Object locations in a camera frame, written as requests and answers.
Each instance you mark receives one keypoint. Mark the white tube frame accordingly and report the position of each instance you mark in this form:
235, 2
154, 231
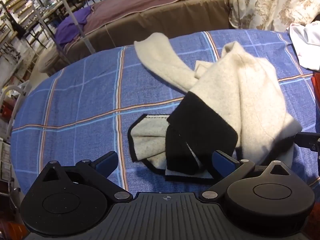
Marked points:
11, 92

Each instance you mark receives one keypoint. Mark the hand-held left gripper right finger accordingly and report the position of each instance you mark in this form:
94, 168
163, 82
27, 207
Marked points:
224, 163

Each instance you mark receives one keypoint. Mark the blue plaid bed sheet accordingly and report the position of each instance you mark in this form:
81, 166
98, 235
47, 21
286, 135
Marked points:
75, 105

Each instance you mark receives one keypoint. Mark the red object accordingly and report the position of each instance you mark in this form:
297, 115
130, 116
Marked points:
316, 87

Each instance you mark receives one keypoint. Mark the cluttered shelf rack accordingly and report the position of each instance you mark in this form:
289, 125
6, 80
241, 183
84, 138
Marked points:
17, 12

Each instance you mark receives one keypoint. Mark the white garment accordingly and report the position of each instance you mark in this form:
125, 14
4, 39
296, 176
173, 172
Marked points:
306, 45

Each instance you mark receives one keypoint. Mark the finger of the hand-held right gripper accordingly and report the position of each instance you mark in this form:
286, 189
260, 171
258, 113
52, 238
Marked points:
308, 141

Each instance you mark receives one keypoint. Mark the cream floral pillow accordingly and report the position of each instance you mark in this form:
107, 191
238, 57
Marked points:
270, 2

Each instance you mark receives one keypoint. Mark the cluttered table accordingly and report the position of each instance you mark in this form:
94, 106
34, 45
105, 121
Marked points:
51, 8

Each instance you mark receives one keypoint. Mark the cream sweater with black trim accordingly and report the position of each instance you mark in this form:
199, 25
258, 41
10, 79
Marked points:
250, 92

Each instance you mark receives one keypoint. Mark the brown bed with maroon cover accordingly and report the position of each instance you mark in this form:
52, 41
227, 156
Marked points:
150, 22

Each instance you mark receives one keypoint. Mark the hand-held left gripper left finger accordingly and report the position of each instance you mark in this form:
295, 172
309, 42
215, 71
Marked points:
107, 163

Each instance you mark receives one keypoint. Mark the purple cloth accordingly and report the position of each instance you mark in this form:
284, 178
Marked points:
71, 28

